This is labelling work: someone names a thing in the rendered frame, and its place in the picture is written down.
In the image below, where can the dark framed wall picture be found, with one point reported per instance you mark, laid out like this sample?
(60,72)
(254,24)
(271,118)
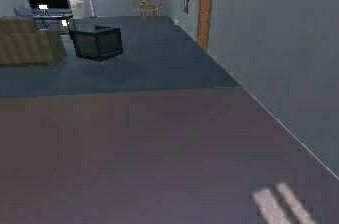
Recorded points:
(186,6)

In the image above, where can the dark blue low table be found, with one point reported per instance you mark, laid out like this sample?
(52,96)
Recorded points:
(48,15)

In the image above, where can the orange wooden chair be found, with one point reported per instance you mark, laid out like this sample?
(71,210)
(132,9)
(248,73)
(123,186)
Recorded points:
(147,8)

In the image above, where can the orange wooden door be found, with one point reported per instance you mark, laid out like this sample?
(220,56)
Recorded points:
(204,23)

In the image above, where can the tan striped sofa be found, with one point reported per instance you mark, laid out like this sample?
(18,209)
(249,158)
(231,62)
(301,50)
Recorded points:
(13,43)

